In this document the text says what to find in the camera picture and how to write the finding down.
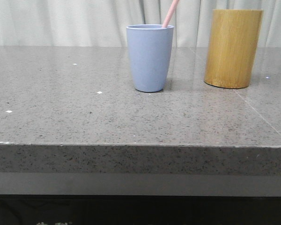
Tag pink chopstick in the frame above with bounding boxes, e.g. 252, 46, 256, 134
162, 0, 179, 28

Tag blue plastic cup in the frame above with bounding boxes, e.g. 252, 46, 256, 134
126, 24, 174, 92

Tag bamboo cylindrical holder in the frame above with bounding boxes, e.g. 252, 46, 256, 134
204, 9, 263, 89

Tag white curtain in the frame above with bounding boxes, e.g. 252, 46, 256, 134
0, 0, 281, 47

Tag dark cabinet front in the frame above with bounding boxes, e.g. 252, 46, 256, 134
0, 172, 281, 225

